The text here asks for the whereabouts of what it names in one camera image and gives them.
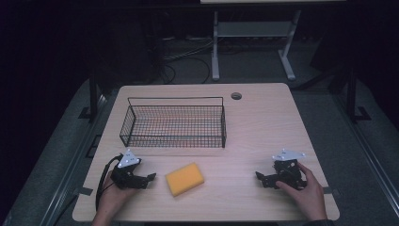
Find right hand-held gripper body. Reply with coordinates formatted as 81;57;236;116
271;148;308;191

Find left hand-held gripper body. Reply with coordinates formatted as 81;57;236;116
109;148;143;190

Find person's left hand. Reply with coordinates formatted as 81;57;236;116
101;170;139;218

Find person's right hand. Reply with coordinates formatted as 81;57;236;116
275;161;328;221

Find yellow sponge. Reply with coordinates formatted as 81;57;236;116
165;162;205;198

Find white metal stand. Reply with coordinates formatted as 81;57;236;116
211;9;303;82

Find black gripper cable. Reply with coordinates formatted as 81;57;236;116
95;153;124;212

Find black wire basket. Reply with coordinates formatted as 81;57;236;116
119;96;228;149

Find black metal frame post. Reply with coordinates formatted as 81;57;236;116
78;73;104;121
344;67;373;124

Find black floor cables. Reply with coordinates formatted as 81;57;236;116
158;36;217;85

